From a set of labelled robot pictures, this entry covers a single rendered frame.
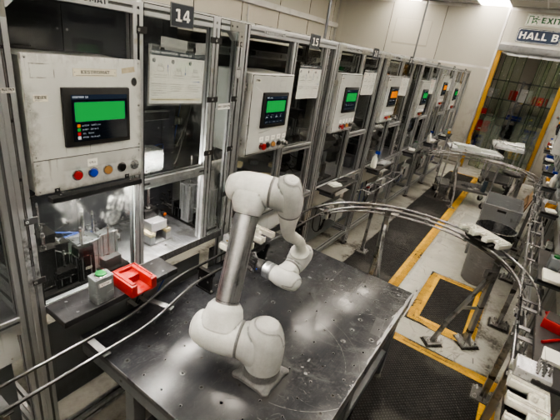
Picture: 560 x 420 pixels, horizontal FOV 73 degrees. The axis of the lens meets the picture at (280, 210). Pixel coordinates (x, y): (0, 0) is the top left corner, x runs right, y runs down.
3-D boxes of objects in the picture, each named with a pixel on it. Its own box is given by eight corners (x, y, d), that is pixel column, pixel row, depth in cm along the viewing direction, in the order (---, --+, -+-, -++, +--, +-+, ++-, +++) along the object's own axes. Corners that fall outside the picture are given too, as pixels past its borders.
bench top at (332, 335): (273, 514, 116) (276, 507, 114) (80, 342, 166) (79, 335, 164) (412, 298, 234) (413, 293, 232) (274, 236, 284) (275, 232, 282)
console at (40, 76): (40, 198, 127) (22, 53, 109) (1, 174, 141) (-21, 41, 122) (145, 176, 160) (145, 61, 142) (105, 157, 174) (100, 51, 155)
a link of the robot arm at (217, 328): (231, 366, 147) (179, 350, 150) (242, 352, 163) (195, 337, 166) (275, 173, 147) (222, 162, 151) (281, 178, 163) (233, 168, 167)
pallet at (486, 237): (455, 233, 300) (459, 222, 296) (467, 232, 306) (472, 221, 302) (494, 257, 271) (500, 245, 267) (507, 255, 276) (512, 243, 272)
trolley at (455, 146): (432, 198, 626) (450, 142, 588) (429, 188, 676) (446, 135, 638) (487, 211, 608) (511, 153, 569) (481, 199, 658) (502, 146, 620)
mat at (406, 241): (384, 304, 333) (385, 303, 333) (326, 277, 361) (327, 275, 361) (479, 178, 794) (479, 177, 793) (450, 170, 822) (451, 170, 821)
